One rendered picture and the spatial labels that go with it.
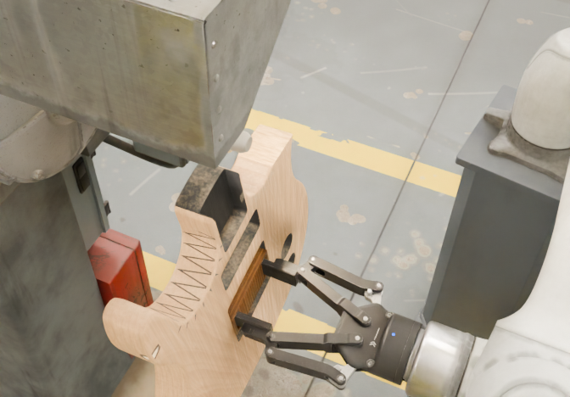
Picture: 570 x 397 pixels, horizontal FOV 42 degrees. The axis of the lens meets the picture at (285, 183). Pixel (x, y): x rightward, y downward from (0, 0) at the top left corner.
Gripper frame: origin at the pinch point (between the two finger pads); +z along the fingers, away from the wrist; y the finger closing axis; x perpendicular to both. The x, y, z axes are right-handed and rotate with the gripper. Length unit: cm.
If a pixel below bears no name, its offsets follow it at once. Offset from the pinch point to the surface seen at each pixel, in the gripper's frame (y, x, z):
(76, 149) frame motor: 5.7, 9.2, 26.4
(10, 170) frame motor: -3.0, 16.1, 27.2
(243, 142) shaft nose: 7.8, 19.8, 2.9
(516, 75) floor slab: 170, -135, -15
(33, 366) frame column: -12, -43, 43
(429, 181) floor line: 105, -124, -1
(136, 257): 16, -49, 40
